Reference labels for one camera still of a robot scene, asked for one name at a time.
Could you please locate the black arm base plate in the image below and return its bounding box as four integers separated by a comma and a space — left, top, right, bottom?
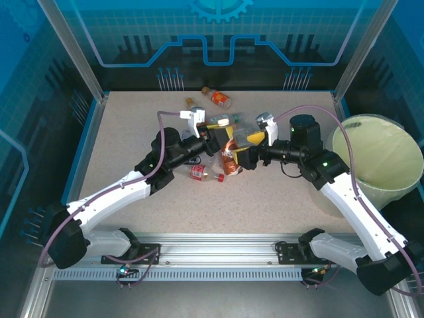
101, 243, 162, 266
277, 242, 338, 265

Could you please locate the slotted grey cable duct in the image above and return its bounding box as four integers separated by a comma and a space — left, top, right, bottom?
52, 268, 304, 282

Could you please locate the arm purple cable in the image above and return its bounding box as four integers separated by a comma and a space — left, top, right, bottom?
38, 109, 186, 290
273, 104, 424, 297

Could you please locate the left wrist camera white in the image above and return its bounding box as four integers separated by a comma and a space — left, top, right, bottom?
178, 107, 208, 138

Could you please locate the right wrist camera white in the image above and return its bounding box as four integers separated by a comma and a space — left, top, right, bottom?
255, 112, 278, 146

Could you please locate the aluminium mounting rail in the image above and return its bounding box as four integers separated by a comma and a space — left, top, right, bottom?
38, 231, 400, 270

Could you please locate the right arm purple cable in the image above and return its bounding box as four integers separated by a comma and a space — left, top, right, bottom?
273, 104, 424, 297

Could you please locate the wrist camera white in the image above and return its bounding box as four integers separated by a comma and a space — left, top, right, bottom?
178, 107, 208, 138
255, 112, 278, 146

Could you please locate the brown coffee bottle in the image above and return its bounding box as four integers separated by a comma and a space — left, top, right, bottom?
217, 118, 245, 177

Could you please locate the aluminium frame post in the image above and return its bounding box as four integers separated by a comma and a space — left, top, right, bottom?
332, 0, 396, 103
35, 0, 109, 103

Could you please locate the pale green plastic bin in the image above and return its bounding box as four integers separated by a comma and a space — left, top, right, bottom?
309, 114, 421, 219

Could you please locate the orange label bottle brown cap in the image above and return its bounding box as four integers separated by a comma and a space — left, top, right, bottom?
201, 86, 232, 110

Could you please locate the clear bottle large white label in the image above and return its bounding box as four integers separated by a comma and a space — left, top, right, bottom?
231, 115, 262, 148

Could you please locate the grey metal panel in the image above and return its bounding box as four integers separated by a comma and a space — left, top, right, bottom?
19, 280, 408, 318

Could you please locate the red label bottle red cap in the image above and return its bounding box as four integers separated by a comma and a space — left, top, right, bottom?
189, 164, 226, 184

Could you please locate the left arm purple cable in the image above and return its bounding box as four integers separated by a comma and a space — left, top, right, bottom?
38, 109, 186, 290

